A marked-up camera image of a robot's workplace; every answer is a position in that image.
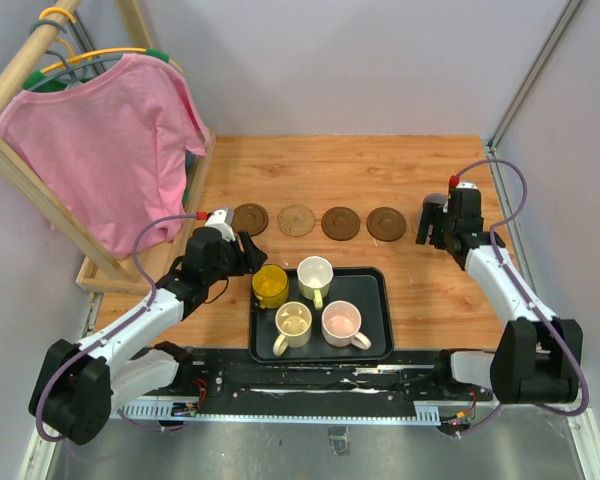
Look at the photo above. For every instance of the woven rattan coaster left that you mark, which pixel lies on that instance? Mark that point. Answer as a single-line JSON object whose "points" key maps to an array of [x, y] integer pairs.
{"points": [[296, 220]]}

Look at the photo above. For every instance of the brown wooden coaster right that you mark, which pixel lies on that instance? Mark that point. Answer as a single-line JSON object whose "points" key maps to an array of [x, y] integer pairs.
{"points": [[386, 224]]}

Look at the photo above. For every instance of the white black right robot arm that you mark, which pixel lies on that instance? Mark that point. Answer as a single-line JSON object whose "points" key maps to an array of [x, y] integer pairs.
{"points": [[537, 360]]}

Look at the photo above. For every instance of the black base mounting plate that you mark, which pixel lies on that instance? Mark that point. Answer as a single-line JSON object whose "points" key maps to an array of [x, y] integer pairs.
{"points": [[207, 372]]}

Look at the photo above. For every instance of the white ceramic mug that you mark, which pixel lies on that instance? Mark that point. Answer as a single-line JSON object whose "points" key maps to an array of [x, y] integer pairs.
{"points": [[315, 275]]}

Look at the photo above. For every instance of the brown wooden coaster middle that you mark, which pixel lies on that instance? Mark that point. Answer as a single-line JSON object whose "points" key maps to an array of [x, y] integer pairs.
{"points": [[340, 223]]}

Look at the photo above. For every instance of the cream ceramic mug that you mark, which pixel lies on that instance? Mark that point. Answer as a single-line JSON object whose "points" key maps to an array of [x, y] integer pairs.
{"points": [[293, 321]]}

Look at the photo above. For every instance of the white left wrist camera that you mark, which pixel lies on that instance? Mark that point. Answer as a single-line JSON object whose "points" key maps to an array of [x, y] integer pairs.
{"points": [[221, 220]]}

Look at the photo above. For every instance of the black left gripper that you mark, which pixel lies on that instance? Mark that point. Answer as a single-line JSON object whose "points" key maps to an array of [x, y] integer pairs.
{"points": [[250, 259]]}

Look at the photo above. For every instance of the pink ceramic mug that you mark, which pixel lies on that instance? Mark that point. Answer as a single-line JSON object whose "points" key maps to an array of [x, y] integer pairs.
{"points": [[341, 324]]}

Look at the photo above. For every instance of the aluminium frame rail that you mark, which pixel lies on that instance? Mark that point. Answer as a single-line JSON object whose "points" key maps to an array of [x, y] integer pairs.
{"points": [[327, 407]]}

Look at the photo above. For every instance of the yellow transparent cup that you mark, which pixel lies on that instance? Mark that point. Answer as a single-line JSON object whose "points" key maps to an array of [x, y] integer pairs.
{"points": [[270, 285]]}

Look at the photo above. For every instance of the yellow clothes hanger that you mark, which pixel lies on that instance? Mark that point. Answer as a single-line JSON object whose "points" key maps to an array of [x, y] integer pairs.
{"points": [[138, 31]]}

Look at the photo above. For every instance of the woven rattan coaster right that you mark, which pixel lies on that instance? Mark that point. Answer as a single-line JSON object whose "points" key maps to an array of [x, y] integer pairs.
{"points": [[415, 223]]}

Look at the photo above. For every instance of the brown wooden coaster left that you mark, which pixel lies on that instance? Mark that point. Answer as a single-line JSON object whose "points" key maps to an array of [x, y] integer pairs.
{"points": [[250, 217]]}

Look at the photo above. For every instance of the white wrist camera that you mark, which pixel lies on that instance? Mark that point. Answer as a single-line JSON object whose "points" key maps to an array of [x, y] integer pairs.
{"points": [[456, 183], [221, 220]]}

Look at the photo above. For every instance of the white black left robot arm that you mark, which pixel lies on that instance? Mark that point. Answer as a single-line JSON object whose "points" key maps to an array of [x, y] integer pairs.
{"points": [[79, 384]]}

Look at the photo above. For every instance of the purple transparent cup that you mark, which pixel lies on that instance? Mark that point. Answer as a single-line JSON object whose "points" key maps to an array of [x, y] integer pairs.
{"points": [[432, 207]]}

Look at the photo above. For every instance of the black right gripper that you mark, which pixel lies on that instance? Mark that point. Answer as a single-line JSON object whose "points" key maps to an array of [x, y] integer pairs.
{"points": [[433, 215]]}

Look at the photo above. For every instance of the pink t-shirt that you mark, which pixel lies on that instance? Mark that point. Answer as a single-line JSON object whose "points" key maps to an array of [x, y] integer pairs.
{"points": [[113, 149]]}

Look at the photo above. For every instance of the grey clothes hanger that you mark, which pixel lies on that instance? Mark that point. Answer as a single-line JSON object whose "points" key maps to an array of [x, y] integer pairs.
{"points": [[70, 73]]}

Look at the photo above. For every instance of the brown wooden coaster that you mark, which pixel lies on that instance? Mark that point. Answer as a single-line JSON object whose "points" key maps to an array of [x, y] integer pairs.
{"points": [[250, 217], [340, 223], [386, 224]]}

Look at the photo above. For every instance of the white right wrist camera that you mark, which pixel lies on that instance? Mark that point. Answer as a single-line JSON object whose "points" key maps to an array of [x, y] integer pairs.
{"points": [[456, 183]]}

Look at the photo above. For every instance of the woven rattan coaster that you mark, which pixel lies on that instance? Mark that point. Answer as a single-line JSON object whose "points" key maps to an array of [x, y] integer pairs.
{"points": [[296, 220], [415, 223]]}

